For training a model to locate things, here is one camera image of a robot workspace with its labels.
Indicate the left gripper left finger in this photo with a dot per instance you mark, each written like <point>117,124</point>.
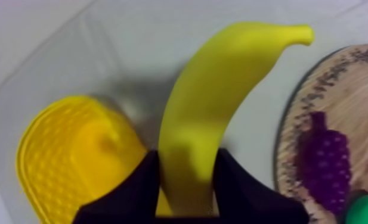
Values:
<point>130,197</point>

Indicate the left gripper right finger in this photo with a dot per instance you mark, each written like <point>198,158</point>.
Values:
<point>249,200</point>

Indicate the yellow toy banana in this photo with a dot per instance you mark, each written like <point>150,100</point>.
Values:
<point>208,103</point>

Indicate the round wooden board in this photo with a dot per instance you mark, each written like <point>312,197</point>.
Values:
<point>346,103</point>

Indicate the purple toy grapes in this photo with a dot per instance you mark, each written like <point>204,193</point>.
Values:
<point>324,165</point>

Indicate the green toy pear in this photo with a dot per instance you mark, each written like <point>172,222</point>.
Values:
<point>366,210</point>

